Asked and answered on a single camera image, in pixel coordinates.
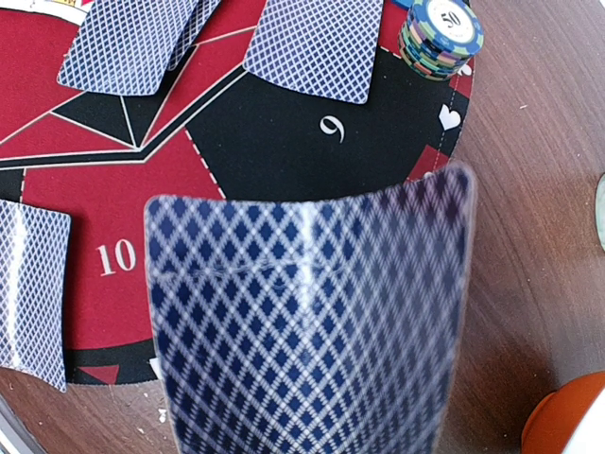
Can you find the deck of blue cards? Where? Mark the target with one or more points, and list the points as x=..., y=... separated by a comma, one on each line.
x=311, y=327

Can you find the blue poker chip stack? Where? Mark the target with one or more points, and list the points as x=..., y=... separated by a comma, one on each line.
x=439, y=39

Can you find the blue small blind button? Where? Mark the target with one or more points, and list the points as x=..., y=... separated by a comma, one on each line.
x=404, y=4

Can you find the face-down blue community card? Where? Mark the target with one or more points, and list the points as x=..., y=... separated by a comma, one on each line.
x=123, y=48

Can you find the small pile of dealt cards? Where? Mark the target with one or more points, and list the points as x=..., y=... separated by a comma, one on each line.
x=34, y=244

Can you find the face-up queen card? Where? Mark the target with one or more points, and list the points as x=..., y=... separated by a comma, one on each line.
x=69, y=5

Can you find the round poker table mat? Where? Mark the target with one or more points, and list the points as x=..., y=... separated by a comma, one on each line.
x=212, y=130

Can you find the white and orange bowl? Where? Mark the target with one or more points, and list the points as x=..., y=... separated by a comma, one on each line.
x=569, y=420

